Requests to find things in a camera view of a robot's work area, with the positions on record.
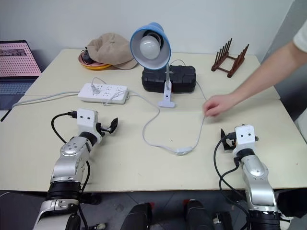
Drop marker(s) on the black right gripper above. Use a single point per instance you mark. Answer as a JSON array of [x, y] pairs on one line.
[[230, 142]]

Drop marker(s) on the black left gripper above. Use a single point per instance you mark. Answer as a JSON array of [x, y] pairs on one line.
[[103, 128]]

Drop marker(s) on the person's bare forearm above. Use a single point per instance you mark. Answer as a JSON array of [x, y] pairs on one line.
[[268, 74]]

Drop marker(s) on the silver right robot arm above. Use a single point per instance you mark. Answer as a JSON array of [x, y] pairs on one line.
[[257, 177]]

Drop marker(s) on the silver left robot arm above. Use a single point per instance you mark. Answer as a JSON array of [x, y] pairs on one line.
[[69, 153]]

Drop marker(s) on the blue clamp desk lamp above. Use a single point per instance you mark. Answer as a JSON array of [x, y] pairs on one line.
[[165, 60]]

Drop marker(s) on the person's bare hand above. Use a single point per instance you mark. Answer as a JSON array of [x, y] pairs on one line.
[[217, 105]]

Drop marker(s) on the white power strip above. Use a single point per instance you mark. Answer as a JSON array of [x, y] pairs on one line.
[[105, 94]]

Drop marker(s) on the yellow plate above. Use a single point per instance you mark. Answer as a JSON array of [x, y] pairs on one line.
[[98, 67]]

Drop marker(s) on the pink plate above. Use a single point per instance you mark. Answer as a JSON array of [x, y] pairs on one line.
[[82, 61]]

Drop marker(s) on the brown wooden dish rack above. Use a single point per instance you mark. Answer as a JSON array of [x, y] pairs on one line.
[[230, 64]]

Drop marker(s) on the small black object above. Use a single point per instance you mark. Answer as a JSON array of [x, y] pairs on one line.
[[86, 57]]

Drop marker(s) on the beige cap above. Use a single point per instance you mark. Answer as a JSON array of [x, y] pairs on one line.
[[110, 51]]

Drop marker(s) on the black plastic case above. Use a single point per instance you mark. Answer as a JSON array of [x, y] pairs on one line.
[[182, 80]]

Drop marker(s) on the black box shape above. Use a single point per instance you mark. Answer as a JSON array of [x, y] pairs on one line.
[[291, 202]]

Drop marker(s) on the white light bulb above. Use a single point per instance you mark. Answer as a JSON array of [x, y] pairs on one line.
[[149, 49]]

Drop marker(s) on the dark rounded shape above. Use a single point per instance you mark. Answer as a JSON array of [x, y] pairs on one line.
[[138, 216], [197, 214]]

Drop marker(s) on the thin black rod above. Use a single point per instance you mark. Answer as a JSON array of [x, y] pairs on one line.
[[6, 115]]

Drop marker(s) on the open laptop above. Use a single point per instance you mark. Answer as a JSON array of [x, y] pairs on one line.
[[16, 62]]

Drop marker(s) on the white shirt sleeve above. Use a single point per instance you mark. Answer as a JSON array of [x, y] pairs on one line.
[[301, 38]]

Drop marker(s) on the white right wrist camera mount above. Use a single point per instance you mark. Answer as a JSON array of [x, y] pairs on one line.
[[245, 137]]

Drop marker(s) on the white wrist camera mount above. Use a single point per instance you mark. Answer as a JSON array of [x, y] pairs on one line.
[[245, 137], [86, 117]]

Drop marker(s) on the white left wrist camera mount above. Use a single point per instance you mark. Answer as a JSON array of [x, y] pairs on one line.
[[86, 117]]

